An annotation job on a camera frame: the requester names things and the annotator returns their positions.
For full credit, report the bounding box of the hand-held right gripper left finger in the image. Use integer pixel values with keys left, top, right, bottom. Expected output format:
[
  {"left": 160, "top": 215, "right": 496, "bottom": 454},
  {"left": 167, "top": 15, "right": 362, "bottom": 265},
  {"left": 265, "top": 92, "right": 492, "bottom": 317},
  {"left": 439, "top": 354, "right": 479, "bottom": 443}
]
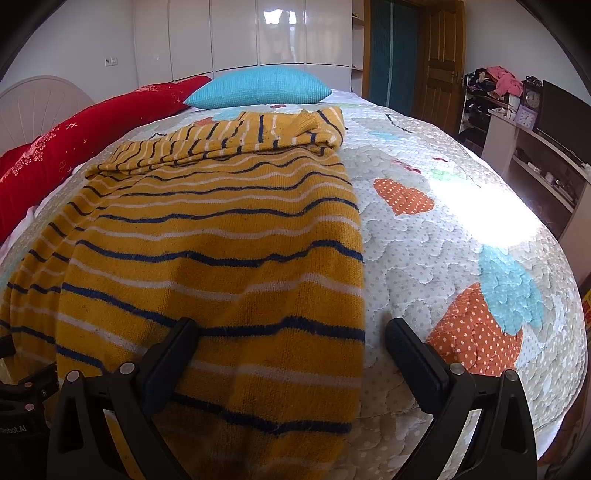
[{"left": 46, "top": 318, "right": 199, "bottom": 480}]

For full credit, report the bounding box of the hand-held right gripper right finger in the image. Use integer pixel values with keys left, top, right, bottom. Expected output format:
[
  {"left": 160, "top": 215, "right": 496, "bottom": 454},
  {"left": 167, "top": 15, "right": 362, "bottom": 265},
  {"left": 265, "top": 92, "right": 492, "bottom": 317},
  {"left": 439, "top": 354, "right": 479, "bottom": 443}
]
[{"left": 385, "top": 318, "right": 539, "bottom": 480}]

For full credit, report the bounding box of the yellow striped knit sweater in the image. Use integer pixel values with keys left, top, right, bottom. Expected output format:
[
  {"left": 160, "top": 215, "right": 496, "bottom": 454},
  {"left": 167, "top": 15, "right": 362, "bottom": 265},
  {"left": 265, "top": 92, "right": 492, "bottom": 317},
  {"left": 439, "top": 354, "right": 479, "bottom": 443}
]
[{"left": 0, "top": 105, "right": 368, "bottom": 480}]

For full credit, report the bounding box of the quilted patterned bedspread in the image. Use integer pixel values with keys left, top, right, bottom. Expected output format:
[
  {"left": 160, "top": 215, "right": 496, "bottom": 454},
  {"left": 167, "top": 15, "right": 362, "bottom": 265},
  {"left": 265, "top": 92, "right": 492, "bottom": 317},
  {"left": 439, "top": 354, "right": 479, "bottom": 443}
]
[{"left": 0, "top": 90, "right": 587, "bottom": 480}]

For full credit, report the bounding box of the red patterned pillow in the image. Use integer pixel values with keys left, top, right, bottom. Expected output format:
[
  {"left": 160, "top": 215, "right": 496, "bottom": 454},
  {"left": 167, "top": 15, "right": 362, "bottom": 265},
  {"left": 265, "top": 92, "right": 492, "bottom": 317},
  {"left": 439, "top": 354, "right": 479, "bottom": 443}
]
[
  {"left": 9, "top": 75, "right": 213, "bottom": 204},
  {"left": 0, "top": 143, "right": 38, "bottom": 245}
]

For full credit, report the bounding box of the white cabinet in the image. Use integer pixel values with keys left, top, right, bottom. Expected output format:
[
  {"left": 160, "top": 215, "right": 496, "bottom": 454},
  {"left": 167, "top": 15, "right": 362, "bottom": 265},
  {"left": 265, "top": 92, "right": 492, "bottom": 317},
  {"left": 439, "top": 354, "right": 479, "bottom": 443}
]
[{"left": 481, "top": 108, "right": 591, "bottom": 241}]

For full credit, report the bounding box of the white headboard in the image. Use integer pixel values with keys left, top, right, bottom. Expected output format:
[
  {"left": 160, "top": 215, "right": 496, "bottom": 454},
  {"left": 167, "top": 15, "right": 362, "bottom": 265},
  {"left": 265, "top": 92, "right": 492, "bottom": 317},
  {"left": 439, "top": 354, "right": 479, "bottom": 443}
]
[{"left": 0, "top": 75, "right": 95, "bottom": 151}]

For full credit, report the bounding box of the dark shelf rack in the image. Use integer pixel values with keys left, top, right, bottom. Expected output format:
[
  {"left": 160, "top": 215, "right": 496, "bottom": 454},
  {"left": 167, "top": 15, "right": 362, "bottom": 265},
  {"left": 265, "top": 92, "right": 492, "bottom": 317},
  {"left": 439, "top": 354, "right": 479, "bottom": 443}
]
[{"left": 458, "top": 69, "right": 523, "bottom": 141}]

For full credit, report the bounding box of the purple alarm clock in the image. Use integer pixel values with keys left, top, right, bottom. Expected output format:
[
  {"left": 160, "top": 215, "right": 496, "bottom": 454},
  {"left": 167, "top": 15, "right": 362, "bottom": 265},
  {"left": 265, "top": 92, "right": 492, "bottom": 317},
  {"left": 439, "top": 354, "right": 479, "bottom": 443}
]
[{"left": 514, "top": 104, "right": 539, "bottom": 131}]

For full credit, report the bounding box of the black television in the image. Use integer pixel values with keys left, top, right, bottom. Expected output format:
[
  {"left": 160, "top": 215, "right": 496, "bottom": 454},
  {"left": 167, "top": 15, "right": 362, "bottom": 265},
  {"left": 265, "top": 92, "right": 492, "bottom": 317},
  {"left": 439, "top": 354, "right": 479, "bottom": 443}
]
[{"left": 536, "top": 80, "right": 591, "bottom": 166}]

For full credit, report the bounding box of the blue pillow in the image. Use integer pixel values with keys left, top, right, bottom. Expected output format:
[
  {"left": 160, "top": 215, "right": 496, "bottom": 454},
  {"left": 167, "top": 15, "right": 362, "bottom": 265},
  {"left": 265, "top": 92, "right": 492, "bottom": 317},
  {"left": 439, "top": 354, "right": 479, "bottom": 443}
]
[{"left": 183, "top": 66, "right": 332, "bottom": 110}]

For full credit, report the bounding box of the brown mantel clock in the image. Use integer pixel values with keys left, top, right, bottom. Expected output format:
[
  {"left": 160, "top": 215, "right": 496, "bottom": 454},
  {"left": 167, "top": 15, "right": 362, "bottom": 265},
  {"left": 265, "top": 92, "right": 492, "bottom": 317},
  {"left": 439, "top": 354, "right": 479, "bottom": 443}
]
[{"left": 522, "top": 76, "right": 544, "bottom": 112}]

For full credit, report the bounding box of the pink cloth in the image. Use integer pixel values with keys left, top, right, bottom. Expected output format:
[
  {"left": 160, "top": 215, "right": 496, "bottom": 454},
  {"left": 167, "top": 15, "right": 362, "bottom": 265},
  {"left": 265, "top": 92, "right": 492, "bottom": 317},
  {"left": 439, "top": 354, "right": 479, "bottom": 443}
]
[{"left": 484, "top": 66, "right": 526, "bottom": 99}]

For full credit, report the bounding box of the wooden door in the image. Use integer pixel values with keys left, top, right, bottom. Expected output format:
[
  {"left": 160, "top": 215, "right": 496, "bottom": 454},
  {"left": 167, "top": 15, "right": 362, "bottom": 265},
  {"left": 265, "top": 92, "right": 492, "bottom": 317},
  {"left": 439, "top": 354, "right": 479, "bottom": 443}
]
[{"left": 418, "top": 0, "right": 468, "bottom": 134}]

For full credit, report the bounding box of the green door curtain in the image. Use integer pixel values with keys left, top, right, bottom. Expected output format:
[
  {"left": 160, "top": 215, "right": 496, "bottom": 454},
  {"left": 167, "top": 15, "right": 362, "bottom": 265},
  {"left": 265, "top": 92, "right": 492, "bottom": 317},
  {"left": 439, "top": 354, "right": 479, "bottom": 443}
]
[{"left": 369, "top": 0, "right": 420, "bottom": 116}]

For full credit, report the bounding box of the white glossy wardrobe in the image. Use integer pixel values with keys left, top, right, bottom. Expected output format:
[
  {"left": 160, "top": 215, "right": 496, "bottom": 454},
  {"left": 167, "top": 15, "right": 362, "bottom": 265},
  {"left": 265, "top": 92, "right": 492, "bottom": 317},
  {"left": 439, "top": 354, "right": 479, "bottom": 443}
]
[{"left": 134, "top": 0, "right": 354, "bottom": 93}]

